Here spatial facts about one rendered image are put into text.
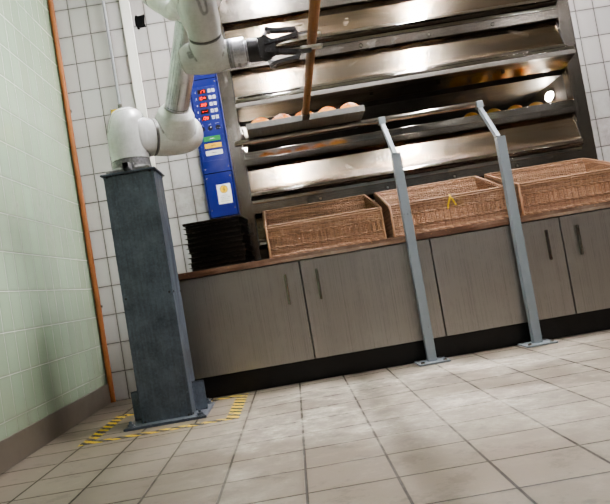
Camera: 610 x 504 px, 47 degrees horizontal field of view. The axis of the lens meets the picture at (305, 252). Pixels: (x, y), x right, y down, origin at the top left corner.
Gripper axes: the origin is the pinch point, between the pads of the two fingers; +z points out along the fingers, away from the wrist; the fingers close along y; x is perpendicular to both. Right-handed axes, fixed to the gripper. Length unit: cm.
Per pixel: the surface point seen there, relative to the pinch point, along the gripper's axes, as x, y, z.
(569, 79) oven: -155, -10, 147
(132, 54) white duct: -153, -59, -83
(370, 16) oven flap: -155, -61, 47
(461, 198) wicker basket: -105, 48, 66
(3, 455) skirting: -17, 115, -121
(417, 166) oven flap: -151, 24, 57
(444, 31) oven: -155, -46, 85
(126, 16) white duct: -153, -80, -83
